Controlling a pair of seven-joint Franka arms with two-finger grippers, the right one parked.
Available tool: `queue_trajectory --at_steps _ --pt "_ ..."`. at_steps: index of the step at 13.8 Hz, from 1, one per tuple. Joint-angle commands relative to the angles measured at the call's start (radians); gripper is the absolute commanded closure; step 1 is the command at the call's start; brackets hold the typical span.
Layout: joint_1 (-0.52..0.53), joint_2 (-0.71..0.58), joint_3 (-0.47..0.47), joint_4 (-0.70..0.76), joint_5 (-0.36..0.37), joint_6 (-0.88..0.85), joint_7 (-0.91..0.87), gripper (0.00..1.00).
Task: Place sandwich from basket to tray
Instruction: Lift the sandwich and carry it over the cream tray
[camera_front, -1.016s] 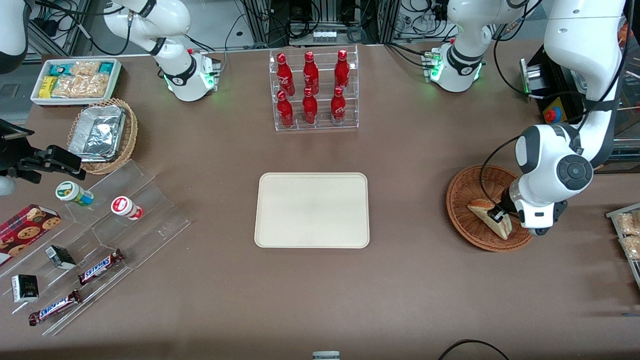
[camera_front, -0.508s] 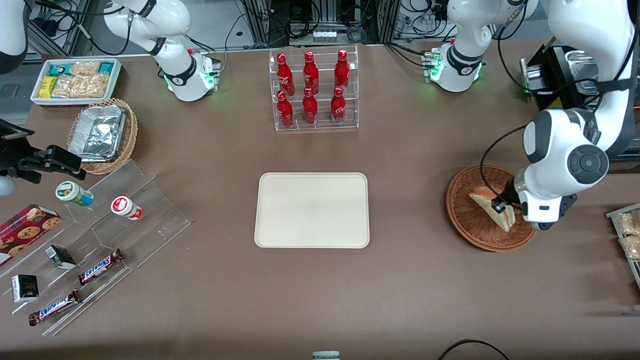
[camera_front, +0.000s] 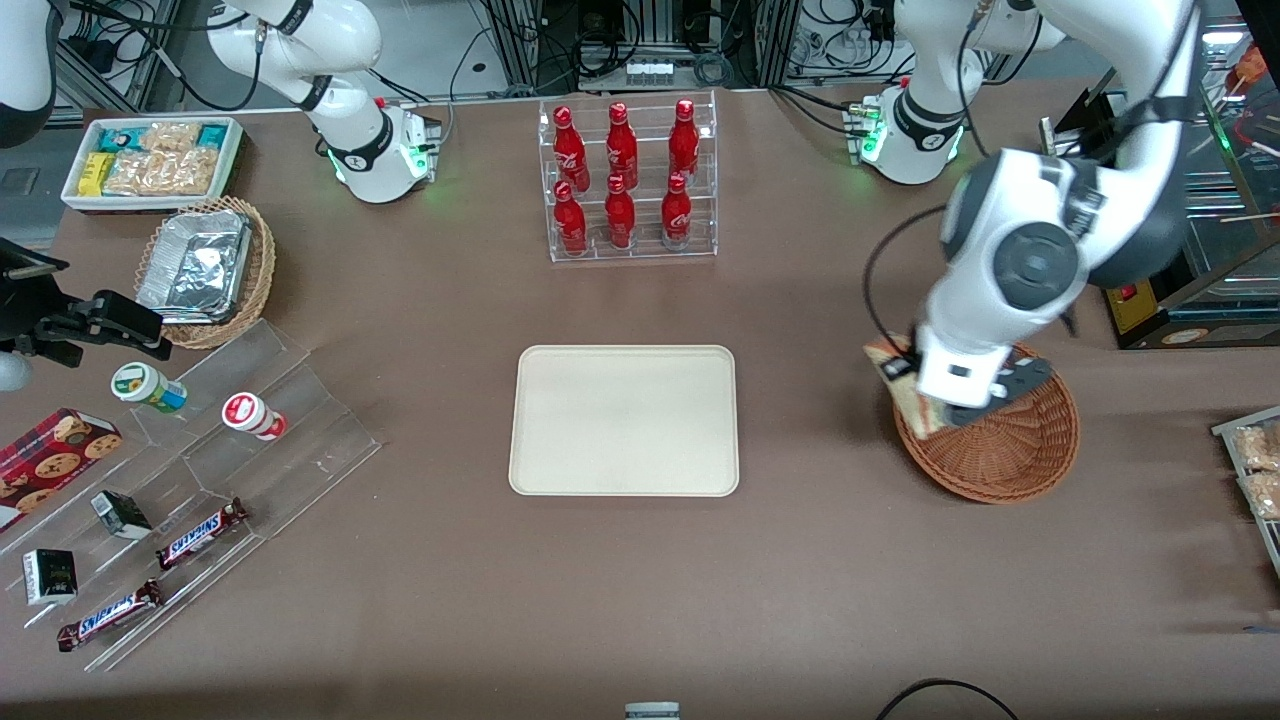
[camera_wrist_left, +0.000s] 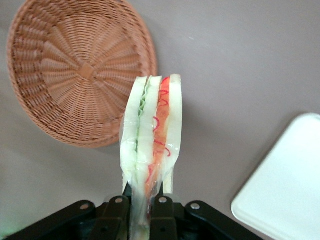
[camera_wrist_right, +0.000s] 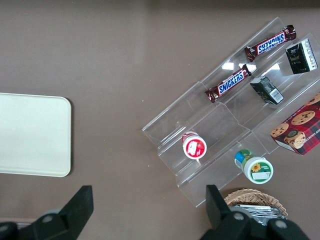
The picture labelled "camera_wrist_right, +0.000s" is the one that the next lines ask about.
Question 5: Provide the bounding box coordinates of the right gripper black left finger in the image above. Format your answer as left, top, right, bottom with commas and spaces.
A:
16, 184, 95, 240

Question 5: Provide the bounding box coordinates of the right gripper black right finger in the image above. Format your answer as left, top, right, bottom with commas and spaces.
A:
199, 184, 266, 240

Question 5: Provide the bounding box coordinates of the aluminium foil tray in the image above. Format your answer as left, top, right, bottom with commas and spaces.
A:
228, 203, 286, 226

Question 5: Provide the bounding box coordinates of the light tan wicker basket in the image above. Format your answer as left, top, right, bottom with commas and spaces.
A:
223, 188, 289, 226

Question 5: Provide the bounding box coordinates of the cream plastic serving tray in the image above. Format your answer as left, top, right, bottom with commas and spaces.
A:
0, 92, 72, 178

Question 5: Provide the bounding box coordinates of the green lid yogurt cup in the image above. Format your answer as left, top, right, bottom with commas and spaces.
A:
234, 149, 274, 185

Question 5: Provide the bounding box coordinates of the red lid yogurt cup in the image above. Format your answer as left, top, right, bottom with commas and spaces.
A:
181, 130, 208, 160

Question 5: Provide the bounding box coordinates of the clear acrylic stepped stand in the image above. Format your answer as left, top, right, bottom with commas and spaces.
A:
141, 16, 320, 209

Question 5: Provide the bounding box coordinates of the red tartan cookie box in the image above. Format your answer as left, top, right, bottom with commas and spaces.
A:
270, 91, 320, 156

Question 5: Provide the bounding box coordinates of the brown Snickers bar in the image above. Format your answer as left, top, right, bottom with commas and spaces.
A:
244, 24, 297, 63
204, 63, 253, 104

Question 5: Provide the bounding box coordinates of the small black carton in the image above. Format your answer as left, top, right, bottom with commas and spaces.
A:
285, 39, 319, 76
249, 76, 285, 105

